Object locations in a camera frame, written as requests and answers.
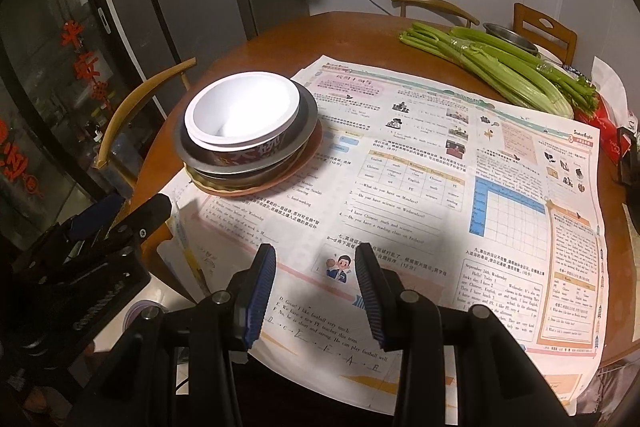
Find red bear-shaped plate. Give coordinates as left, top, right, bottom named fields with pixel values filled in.
left=197, top=127, right=324, bottom=198

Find red instant noodle bowl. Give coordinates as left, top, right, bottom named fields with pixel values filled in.
left=187, top=127, right=297, bottom=166
left=184, top=72, right=301, bottom=148

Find round steel pan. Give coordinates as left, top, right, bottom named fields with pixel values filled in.
left=187, top=147, right=308, bottom=188

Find red round paper decal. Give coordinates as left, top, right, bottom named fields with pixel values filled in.
left=0, top=119, right=43, bottom=198

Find black metal clip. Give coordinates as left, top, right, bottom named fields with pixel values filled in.
left=614, top=126, right=640, bottom=185

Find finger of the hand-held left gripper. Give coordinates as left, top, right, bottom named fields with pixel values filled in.
left=45, top=194, right=172, bottom=283
left=65, top=194, right=125, bottom=243

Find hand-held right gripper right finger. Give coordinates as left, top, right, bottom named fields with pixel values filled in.
left=354, top=243, right=571, bottom=427

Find steel bowl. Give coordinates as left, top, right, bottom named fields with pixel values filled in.
left=173, top=89, right=319, bottom=180

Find pale purple round object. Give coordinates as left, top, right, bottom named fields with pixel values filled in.
left=127, top=299, right=168, bottom=330

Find celery bunch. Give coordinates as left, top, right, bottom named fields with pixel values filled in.
left=398, top=22, right=600, bottom=118

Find colourful student newspaper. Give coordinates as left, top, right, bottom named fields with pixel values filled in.
left=165, top=54, right=608, bottom=395

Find curved-back wooden chair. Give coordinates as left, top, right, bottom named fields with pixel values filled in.
left=391, top=0, right=480, bottom=28
left=92, top=58, right=197, bottom=188

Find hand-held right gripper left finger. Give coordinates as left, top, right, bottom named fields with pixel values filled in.
left=65, top=243, right=277, bottom=427

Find white plastic bag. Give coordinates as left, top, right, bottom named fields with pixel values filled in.
left=591, top=55, right=628, bottom=118

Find carved-back wooden chair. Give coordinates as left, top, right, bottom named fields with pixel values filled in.
left=512, top=3, right=578, bottom=65

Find dark glass door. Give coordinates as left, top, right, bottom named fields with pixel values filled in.
left=0, top=0, right=131, bottom=268

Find red plastic bag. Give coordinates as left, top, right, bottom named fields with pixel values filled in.
left=575, top=97, right=636, bottom=155

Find white printed paper sheet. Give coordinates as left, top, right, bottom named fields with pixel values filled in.
left=159, top=184, right=281, bottom=303

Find red paper string decoration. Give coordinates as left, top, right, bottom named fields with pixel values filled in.
left=59, top=22, right=113, bottom=108

